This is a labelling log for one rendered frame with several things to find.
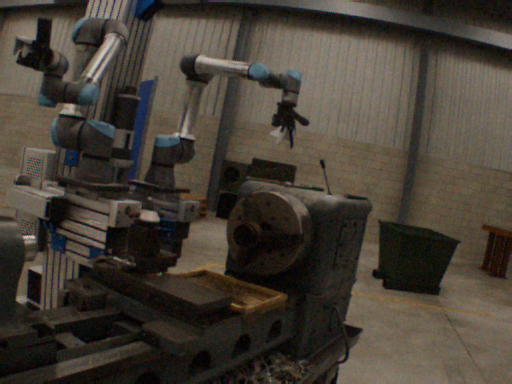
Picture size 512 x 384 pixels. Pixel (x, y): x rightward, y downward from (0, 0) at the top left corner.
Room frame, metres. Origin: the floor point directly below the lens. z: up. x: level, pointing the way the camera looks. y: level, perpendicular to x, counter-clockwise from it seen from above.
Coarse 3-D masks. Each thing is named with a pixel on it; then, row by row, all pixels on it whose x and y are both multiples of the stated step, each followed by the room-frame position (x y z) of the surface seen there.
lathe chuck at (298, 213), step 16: (256, 192) 1.78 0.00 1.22; (272, 192) 1.75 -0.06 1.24; (240, 208) 1.81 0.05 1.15; (272, 208) 1.75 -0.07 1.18; (288, 208) 1.72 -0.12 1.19; (240, 224) 1.80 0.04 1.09; (272, 224) 1.74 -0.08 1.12; (288, 224) 1.71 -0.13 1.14; (304, 224) 1.72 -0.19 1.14; (304, 240) 1.71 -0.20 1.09; (256, 256) 1.76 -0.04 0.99; (272, 256) 1.73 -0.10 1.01; (288, 256) 1.70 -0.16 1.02; (304, 256) 1.76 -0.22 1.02; (256, 272) 1.75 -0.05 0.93; (272, 272) 1.72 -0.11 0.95
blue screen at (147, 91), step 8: (152, 80) 6.55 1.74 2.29; (144, 88) 6.72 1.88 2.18; (152, 88) 6.47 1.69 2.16; (144, 96) 6.67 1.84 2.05; (152, 96) 6.46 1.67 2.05; (144, 104) 6.62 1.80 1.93; (136, 112) 6.80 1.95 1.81; (144, 112) 6.58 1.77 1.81; (136, 120) 6.76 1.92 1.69; (144, 120) 6.53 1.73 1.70; (136, 128) 6.72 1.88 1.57; (144, 128) 6.46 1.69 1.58; (136, 136) 6.67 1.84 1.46; (144, 136) 6.46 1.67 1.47; (136, 144) 6.63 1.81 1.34; (144, 144) 6.47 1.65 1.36; (136, 152) 6.59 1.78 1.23; (136, 160) 6.55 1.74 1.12; (136, 168) 6.50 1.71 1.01; (136, 176) 6.46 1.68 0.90; (128, 184) 6.66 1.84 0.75
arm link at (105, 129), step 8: (96, 120) 1.66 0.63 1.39; (80, 128) 1.66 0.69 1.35; (88, 128) 1.66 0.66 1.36; (96, 128) 1.65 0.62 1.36; (104, 128) 1.66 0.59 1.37; (112, 128) 1.69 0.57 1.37; (80, 136) 1.65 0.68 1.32; (88, 136) 1.65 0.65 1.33; (96, 136) 1.65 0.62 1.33; (104, 136) 1.66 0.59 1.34; (112, 136) 1.70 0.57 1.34; (80, 144) 1.66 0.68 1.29; (88, 144) 1.65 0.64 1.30; (96, 144) 1.65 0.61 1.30; (104, 144) 1.67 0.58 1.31; (112, 144) 1.72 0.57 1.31; (88, 152) 1.65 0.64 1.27; (96, 152) 1.65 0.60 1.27; (104, 152) 1.67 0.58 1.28
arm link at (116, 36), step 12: (108, 24) 1.65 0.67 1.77; (120, 24) 1.67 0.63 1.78; (108, 36) 1.62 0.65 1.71; (120, 36) 1.63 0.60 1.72; (108, 48) 1.57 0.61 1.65; (120, 48) 1.64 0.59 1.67; (96, 60) 1.51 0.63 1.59; (108, 60) 1.55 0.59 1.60; (84, 72) 1.47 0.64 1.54; (96, 72) 1.48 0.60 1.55; (72, 84) 1.42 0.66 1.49; (84, 84) 1.42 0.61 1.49; (96, 84) 1.48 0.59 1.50; (72, 96) 1.41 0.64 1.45; (84, 96) 1.41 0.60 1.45; (96, 96) 1.45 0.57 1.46
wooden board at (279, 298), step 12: (180, 276) 1.62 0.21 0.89; (192, 276) 1.69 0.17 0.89; (216, 276) 1.73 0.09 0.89; (216, 288) 1.59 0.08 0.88; (228, 288) 1.62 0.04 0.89; (252, 288) 1.66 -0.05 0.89; (264, 288) 1.64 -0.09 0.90; (240, 300) 1.49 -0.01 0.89; (252, 300) 1.52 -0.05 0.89; (264, 300) 1.55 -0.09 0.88; (276, 300) 1.53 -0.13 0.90; (252, 312) 1.39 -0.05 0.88; (264, 312) 1.46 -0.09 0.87
